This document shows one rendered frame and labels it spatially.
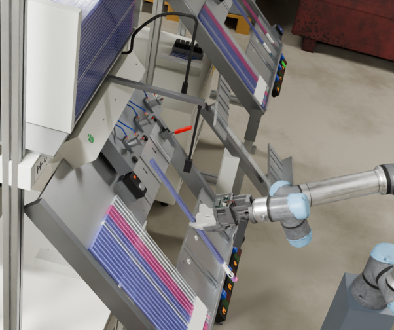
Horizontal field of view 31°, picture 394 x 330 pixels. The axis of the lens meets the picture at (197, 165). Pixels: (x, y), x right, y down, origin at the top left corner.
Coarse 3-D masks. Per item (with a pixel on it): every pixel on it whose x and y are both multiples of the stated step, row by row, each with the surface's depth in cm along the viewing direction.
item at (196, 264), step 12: (204, 192) 245; (192, 228) 230; (192, 240) 228; (216, 240) 241; (180, 252) 220; (192, 252) 225; (204, 252) 231; (180, 264) 217; (192, 264) 223; (204, 264) 229; (216, 264) 235; (192, 276) 220; (204, 276) 226; (216, 276) 232; (192, 288) 218; (204, 288) 224; (216, 288) 229; (204, 300) 221
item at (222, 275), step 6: (234, 228) 251; (228, 240) 247; (228, 246) 244; (228, 252) 241; (228, 258) 239; (228, 264) 238; (222, 270) 235; (222, 276) 232; (222, 282) 230; (222, 288) 229; (216, 294) 226; (216, 300) 224; (210, 306) 223; (216, 306) 222; (210, 312) 220; (216, 312) 220; (210, 318) 218; (210, 324) 216
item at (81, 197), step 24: (168, 144) 235; (72, 168) 188; (96, 168) 197; (144, 168) 218; (48, 192) 177; (72, 192) 184; (96, 192) 193; (120, 192) 203; (72, 216) 181; (96, 216) 190; (144, 216) 209
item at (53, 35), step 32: (32, 0) 152; (32, 32) 156; (64, 32) 154; (32, 64) 161; (64, 64) 159; (32, 96) 166; (64, 96) 164; (0, 128) 167; (32, 128) 169; (64, 128) 170
